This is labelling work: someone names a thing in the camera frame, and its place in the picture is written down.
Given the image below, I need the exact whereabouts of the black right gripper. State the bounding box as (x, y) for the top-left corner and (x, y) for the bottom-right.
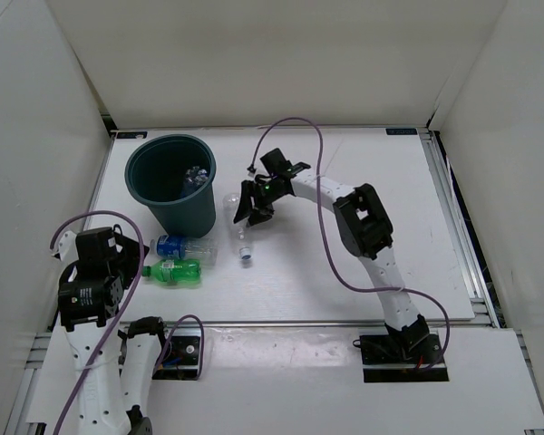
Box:
(235, 179), (286, 227)

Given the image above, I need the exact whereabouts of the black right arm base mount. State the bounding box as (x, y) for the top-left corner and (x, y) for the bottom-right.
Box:
(352, 333), (450, 383)

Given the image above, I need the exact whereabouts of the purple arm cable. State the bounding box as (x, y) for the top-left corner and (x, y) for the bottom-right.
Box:
(246, 117), (451, 372)
(48, 210), (205, 435)

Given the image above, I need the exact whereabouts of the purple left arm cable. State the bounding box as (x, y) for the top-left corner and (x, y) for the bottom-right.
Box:
(48, 210), (205, 435)

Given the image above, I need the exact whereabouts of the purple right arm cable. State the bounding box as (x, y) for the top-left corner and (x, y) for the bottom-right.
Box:
(246, 117), (451, 372)

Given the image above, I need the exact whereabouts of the green plastic soda bottle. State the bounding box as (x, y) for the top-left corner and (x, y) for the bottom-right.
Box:
(141, 259), (201, 286)

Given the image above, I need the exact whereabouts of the clear bottle blue Aquarius label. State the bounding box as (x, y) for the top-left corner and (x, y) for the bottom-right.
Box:
(180, 166), (209, 198)

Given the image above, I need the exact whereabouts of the dark teal plastic bin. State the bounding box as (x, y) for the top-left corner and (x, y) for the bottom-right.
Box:
(124, 134), (217, 238)

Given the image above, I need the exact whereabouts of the clear bottle blue Pocari label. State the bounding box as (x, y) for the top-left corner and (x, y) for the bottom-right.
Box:
(150, 235), (218, 266)

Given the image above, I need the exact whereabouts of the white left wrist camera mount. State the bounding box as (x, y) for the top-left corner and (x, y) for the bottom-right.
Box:
(52, 230), (78, 263)

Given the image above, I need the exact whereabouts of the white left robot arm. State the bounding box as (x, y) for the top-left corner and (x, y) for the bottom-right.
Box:
(58, 225), (172, 434)

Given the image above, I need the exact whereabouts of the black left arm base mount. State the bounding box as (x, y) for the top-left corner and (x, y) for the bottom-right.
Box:
(152, 327), (202, 381)

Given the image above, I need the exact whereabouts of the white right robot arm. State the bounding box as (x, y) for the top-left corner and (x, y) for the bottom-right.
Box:
(233, 149), (430, 363)

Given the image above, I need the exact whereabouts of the clear unlabelled plastic bottle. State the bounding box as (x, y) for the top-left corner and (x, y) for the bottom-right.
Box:
(223, 193), (253, 263)

